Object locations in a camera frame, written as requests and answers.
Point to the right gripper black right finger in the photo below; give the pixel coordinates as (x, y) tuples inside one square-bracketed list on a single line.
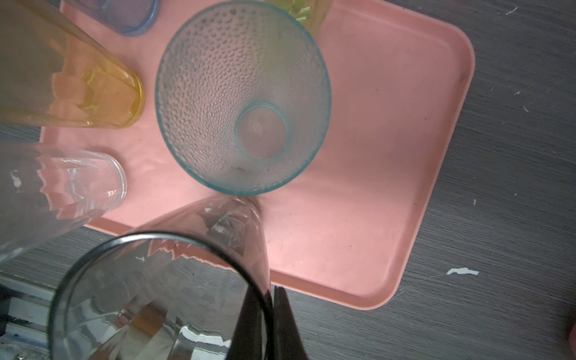
[(287, 341)]

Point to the orange translucent glass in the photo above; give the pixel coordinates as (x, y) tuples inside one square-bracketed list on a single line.
[(54, 74)]

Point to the dark grey glass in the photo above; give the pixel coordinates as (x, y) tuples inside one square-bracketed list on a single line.
[(172, 288)]

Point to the teal translucent glass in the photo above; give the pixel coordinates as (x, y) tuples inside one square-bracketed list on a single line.
[(243, 97)]

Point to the tall green glass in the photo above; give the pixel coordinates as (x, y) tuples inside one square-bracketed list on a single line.
[(309, 13)]

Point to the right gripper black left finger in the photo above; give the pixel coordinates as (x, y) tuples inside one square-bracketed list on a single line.
[(248, 341)]

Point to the blue translucent glass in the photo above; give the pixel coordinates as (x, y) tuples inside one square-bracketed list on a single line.
[(125, 17)]

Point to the clear glass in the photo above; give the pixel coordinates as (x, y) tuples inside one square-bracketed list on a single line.
[(48, 191)]

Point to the pink rectangular tray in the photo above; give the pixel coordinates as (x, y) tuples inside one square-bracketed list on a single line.
[(343, 229)]

